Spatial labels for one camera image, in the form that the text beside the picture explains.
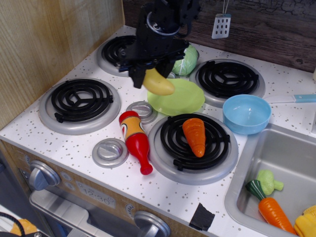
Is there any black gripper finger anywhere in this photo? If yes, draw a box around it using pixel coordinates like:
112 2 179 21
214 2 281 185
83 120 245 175
155 58 176 78
128 63 146 88

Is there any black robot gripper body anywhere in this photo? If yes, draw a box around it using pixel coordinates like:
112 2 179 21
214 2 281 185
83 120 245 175
117 3 190 72

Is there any yellow toy banana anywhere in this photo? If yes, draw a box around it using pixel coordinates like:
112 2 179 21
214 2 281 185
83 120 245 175
143 68 175 96

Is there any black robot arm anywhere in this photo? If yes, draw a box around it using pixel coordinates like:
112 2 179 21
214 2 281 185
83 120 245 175
117 0 201 88

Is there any light green plastic plate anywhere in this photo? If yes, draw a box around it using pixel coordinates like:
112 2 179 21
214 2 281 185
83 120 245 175
147 79 205 116

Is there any green toy cabbage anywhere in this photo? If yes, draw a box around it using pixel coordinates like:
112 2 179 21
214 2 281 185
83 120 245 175
172 44 199 76

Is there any back left stove burner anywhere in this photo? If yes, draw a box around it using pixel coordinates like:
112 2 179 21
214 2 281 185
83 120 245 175
97 35 136 77

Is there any stove burner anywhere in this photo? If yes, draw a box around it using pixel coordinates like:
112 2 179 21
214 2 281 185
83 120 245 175
148 113 238 185
39 78 121 135
189 59 266 108
97 35 136 77

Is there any middle silver stove knob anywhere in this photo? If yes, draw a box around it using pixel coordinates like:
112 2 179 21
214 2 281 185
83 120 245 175
126 101 158 125

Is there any silver stove knob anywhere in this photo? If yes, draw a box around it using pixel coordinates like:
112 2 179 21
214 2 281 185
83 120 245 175
92 138 129 168
126 101 158 125

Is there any back right stove burner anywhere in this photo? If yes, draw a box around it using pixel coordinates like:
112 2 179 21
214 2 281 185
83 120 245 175
189 59 266 108

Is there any orange toy carrot on burner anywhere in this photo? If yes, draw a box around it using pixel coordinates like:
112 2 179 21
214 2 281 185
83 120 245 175
182 118 206 158

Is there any front left stove burner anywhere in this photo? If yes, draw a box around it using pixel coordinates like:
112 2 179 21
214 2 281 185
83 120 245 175
39 78 121 135

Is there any red toy ketchup bottle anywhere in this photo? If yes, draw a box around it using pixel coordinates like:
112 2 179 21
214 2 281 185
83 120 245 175
119 111 153 175

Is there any hanging silver slotted turner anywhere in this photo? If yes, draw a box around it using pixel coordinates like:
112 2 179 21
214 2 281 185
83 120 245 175
211 0 231 40

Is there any front right stove burner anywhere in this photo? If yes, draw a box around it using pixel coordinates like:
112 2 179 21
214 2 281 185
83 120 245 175
148 113 238 185

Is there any front silver stove knob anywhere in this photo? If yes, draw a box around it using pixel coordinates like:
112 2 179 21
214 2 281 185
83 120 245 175
92 138 129 168

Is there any light blue plastic bowl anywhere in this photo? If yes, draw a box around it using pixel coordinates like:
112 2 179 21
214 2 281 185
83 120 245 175
223 94 272 135

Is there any left silver oven dial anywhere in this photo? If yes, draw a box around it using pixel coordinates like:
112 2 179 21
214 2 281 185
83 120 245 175
29 160 61 191

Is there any silver oven dial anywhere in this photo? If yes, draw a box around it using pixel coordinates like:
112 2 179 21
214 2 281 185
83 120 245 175
134 211 171 237
29 160 61 191

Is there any light green toy broccoli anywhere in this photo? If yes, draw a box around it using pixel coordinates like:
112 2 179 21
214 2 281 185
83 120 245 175
257 169 284 195

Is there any stainless steel sink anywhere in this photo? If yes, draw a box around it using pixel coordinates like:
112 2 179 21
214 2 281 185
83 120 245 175
224 124 316 237

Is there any right silver oven dial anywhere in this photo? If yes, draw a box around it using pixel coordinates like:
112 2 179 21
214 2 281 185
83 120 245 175
134 211 171 237

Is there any black tape patch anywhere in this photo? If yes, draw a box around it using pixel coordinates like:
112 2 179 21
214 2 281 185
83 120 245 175
189 203 215 231

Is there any orange carrot with green top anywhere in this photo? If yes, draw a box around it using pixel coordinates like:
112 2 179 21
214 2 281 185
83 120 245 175
245 180 296 235

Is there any orange object bottom left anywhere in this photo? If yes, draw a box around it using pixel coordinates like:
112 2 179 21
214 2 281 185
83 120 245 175
10 219 38 236

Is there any yellow toy corn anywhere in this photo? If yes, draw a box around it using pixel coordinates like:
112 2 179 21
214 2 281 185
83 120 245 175
294 205 316 237

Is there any blue handled white spatula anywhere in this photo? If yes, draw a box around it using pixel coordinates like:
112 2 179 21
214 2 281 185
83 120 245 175
264 94 316 104

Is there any silver oven door handle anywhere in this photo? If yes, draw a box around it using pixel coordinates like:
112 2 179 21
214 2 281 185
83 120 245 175
30 190 109 237

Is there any black cable bottom left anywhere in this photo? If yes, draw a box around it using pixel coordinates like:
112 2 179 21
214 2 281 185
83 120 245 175
0 212 25 237

